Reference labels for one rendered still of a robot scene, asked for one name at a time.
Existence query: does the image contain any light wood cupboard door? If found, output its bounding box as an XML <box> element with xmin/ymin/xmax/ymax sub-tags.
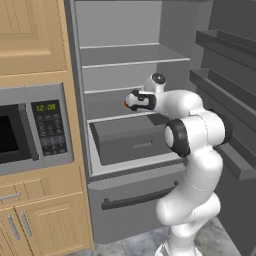
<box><xmin>0</xmin><ymin>0</ymin><xmax>68</xmax><ymax>77</ymax></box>
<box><xmin>13</xmin><ymin>192</ymin><xmax>94</xmax><ymax>256</ymax></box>

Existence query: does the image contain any grey crisper drawer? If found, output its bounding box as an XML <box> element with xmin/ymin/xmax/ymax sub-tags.
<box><xmin>89</xmin><ymin>113</ymin><xmax>176</xmax><ymax>167</ymax></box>

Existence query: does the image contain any black microwave door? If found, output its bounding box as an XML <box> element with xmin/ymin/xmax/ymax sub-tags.
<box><xmin>0</xmin><ymin>102</ymin><xmax>40</xmax><ymax>166</ymax></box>

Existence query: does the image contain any grey fridge door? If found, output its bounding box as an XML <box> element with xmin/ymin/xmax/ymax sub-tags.
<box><xmin>189</xmin><ymin>0</ymin><xmax>256</xmax><ymax>256</ymax></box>

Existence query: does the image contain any silver built-in microwave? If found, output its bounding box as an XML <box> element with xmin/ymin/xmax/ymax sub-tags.
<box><xmin>0</xmin><ymin>82</ymin><xmax>75</xmax><ymax>177</ymax></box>

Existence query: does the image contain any light wood drawer front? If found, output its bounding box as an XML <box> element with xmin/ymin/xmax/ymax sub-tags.
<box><xmin>0</xmin><ymin>175</ymin><xmax>55</xmax><ymax>209</ymax></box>

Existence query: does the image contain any black freezer drawer handle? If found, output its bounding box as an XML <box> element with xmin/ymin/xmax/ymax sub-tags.
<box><xmin>100</xmin><ymin>180</ymin><xmax>180</xmax><ymax>211</ymax></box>

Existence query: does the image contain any grey fridge shelf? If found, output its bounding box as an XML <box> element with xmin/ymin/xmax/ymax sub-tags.
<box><xmin>86</xmin><ymin>111</ymin><xmax>158</xmax><ymax>124</ymax></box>
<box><xmin>83</xmin><ymin>85</ymin><xmax>148</xmax><ymax>96</ymax></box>
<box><xmin>79</xmin><ymin>42</ymin><xmax>192</xmax><ymax>70</ymax></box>

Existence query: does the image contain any grey open fridge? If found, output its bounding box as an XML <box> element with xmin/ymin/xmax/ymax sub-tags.
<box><xmin>65</xmin><ymin>0</ymin><xmax>214</xmax><ymax>246</ymax></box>

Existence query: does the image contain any grey freezer drawer front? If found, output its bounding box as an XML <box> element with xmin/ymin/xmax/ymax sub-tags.
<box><xmin>87</xmin><ymin>163</ymin><xmax>188</xmax><ymax>246</ymax></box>

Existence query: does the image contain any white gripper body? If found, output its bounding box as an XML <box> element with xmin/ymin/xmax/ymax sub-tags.
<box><xmin>124</xmin><ymin>91</ymin><xmax>141</xmax><ymax>112</ymax></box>

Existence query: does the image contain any grey door bin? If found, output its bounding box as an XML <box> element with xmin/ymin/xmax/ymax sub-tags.
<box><xmin>195</xmin><ymin>29</ymin><xmax>256</xmax><ymax>72</ymax></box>
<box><xmin>189</xmin><ymin>67</ymin><xmax>256</xmax><ymax>133</ymax></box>
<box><xmin>215</xmin><ymin>134</ymin><xmax>256</xmax><ymax>182</ymax></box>

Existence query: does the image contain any silver drawer handle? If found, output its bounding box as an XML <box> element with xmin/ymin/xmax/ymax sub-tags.
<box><xmin>0</xmin><ymin>192</ymin><xmax>22</xmax><ymax>202</ymax></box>

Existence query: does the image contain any silver cupboard handle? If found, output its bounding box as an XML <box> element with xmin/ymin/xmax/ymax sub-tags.
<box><xmin>20</xmin><ymin>210</ymin><xmax>34</xmax><ymax>239</ymax></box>
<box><xmin>6</xmin><ymin>213</ymin><xmax>21</xmax><ymax>242</ymax></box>

